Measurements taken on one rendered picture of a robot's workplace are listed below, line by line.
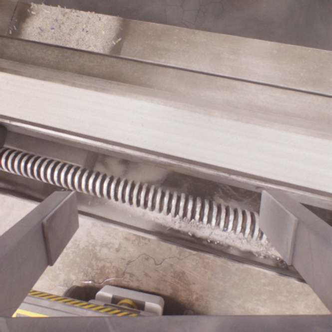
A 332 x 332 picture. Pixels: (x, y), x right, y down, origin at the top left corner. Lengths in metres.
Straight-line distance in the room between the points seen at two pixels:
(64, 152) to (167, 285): 0.72
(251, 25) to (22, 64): 0.35
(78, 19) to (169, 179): 0.47
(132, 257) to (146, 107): 0.94
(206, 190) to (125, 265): 0.61
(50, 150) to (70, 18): 0.45
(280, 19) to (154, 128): 0.31
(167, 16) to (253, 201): 0.49
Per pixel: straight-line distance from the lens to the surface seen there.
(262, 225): 0.17
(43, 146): 0.76
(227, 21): 0.47
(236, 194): 0.69
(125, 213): 0.71
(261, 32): 0.47
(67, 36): 0.35
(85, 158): 0.69
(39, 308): 0.96
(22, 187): 0.86
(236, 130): 0.25
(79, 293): 1.16
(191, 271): 1.12
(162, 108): 0.25
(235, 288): 1.16
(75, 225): 0.17
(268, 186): 0.34
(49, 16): 0.38
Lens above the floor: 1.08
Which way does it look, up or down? 79 degrees down
